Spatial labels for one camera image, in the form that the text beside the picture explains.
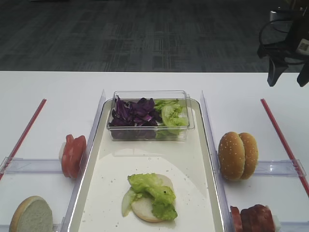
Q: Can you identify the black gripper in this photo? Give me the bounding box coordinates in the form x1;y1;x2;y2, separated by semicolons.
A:
257;9;309;87

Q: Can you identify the lettuce leaf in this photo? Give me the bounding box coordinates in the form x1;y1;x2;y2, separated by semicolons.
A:
121;173;178;221

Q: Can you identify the green lettuce pile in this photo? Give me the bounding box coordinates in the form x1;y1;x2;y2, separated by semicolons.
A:
154;99;188;140

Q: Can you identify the dark meat patty stack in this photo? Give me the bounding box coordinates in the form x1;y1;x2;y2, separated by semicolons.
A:
240;204;276;232

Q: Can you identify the front tomato slice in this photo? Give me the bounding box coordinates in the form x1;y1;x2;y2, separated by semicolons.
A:
61;135;86;178

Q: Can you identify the tomato slice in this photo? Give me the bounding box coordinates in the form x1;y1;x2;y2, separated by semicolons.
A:
65;134;75;149
61;135;86;178

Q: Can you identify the rear tomato slice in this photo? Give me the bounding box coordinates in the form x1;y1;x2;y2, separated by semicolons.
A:
65;134;75;149

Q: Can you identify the rear sesame bun top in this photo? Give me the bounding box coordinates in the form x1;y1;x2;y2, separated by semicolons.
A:
239;132;258;180

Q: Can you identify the sesame bun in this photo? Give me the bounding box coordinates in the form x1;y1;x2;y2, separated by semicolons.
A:
239;132;258;180
218;131;245;181

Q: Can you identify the upper right clear holder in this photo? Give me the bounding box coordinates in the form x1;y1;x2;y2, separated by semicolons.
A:
253;159;307;177

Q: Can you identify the clear holder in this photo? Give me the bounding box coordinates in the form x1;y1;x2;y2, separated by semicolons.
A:
253;159;307;177
0;157;62;174
275;222;309;232
53;217;65;232

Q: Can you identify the front sesame bun top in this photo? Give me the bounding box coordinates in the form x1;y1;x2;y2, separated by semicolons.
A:
218;131;245;181

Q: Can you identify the right red strip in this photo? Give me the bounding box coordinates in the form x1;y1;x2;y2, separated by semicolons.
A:
260;99;309;195

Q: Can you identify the red strip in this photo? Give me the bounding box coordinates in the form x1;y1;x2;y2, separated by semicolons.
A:
260;99;309;195
0;99;47;180

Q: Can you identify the white pusher block right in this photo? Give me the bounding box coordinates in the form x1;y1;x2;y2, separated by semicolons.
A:
266;205;281;232

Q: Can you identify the white pusher block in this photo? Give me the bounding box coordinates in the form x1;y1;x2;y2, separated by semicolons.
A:
59;142;66;162
266;205;281;232

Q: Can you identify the lower right clear holder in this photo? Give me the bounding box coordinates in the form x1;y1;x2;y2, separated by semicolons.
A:
275;222;309;232

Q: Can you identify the shredded purple cabbage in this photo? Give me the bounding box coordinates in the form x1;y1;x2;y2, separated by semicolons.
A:
109;95;162;127

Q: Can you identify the bacon slice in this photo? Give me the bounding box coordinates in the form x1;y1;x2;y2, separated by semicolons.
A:
230;206;243;232

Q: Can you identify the clear plastic salad box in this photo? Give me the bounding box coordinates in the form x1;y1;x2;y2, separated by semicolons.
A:
107;90;195;141

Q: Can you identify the bun bottom on tray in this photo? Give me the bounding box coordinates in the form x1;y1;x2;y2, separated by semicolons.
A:
130;174;174;223

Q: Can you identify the white metal serving tray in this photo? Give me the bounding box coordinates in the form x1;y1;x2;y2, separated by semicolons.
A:
68;100;225;232

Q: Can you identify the white pusher block left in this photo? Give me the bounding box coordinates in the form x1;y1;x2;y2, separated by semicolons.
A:
59;142;66;162

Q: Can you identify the left red strip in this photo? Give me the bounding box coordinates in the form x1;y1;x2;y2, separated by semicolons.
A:
0;99;47;180

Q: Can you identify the lower left clear holder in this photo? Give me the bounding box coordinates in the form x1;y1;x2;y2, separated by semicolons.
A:
53;217;65;232

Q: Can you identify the upright bun half left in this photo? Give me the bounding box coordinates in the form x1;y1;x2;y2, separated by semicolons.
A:
9;196;53;232

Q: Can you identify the upper left clear holder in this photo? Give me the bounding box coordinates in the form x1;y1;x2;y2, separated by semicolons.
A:
0;157;62;174

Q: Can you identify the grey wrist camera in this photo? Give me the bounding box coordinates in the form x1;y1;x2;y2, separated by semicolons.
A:
269;9;292;22

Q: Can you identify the right long clear rail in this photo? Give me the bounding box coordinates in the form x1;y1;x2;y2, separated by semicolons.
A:
200;91;235;232

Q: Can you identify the long clear rail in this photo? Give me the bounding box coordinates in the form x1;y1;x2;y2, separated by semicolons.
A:
200;91;235;232
58;89;106;232

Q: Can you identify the left long clear rail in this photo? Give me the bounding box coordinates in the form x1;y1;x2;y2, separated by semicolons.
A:
58;89;106;232

